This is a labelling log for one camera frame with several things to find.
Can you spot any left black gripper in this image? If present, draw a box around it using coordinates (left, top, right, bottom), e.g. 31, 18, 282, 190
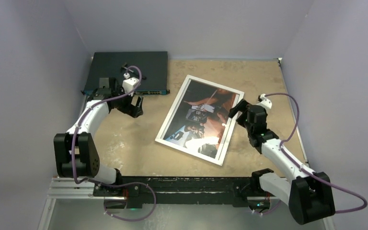
112, 85, 142, 117

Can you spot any printed photo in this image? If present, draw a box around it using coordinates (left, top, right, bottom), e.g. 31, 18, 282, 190
163, 79, 241, 160

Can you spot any wooden picture frame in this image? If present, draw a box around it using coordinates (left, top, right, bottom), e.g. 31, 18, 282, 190
154, 75, 245, 167

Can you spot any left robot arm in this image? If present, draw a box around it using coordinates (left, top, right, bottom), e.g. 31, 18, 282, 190
53, 77, 143, 196

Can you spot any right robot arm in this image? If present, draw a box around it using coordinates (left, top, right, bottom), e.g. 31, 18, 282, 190
229, 99, 336, 225

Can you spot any small black hammer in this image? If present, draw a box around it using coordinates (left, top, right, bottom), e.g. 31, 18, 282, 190
120, 62, 134, 73

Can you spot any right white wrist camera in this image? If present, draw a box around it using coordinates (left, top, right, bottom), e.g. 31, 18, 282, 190
257, 93, 272, 110

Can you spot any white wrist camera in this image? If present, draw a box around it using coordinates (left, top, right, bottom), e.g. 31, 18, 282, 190
122, 73, 140, 97
257, 93, 272, 110

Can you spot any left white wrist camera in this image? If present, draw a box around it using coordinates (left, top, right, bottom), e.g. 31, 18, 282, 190
122, 73, 140, 97

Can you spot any dark network switch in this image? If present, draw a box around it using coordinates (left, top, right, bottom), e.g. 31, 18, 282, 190
81, 51, 170, 95

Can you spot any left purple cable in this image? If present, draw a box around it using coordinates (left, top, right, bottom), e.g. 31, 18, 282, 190
71, 65, 158, 223

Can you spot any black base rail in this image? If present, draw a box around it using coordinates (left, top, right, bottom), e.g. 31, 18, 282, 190
92, 176, 281, 209

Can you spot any aluminium extrusion rail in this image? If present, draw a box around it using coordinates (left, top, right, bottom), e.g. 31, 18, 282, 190
46, 177, 327, 200

